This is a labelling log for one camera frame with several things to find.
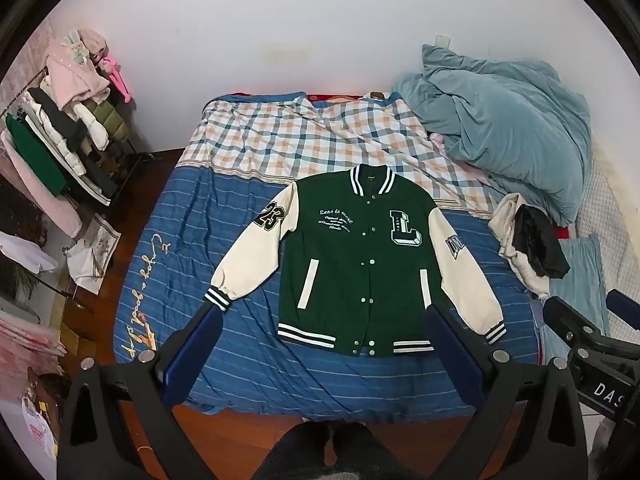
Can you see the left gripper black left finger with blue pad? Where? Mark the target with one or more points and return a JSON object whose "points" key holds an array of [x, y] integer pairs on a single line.
{"points": [[95, 441]]}

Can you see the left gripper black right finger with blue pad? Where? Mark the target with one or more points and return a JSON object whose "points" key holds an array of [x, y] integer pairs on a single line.
{"points": [[550, 441]]}

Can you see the green white varsity jacket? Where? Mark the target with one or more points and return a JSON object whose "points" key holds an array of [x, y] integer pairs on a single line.
{"points": [[361, 255]]}

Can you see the cream and black clothes pile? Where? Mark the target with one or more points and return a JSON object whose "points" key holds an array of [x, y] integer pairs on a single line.
{"points": [[528, 242]]}

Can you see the clothes rack with garments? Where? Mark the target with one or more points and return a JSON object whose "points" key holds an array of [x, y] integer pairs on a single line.
{"points": [[63, 139]]}

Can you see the white floral tote bag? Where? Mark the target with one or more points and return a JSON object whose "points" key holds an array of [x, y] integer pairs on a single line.
{"points": [[88, 260]]}

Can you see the blue striped bed sheet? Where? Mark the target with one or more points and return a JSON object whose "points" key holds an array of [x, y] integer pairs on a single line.
{"points": [[193, 224]]}

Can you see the teal crumpled duvet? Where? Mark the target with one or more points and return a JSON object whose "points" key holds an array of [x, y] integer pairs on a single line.
{"points": [[514, 120]]}

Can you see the plaid checked bed cover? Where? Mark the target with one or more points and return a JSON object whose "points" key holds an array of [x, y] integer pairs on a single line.
{"points": [[278, 139]]}

